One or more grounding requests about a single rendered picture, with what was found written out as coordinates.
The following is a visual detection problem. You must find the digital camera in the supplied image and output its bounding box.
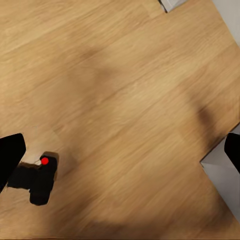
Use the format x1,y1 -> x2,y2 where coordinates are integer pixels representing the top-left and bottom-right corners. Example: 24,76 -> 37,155
7,154 -> 57,206

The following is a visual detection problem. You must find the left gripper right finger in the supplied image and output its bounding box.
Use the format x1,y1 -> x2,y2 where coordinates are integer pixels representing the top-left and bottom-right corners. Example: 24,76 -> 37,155
224,133 -> 240,173

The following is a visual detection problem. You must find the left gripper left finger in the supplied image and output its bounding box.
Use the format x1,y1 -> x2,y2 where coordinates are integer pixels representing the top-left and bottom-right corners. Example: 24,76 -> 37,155
0,133 -> 26,193

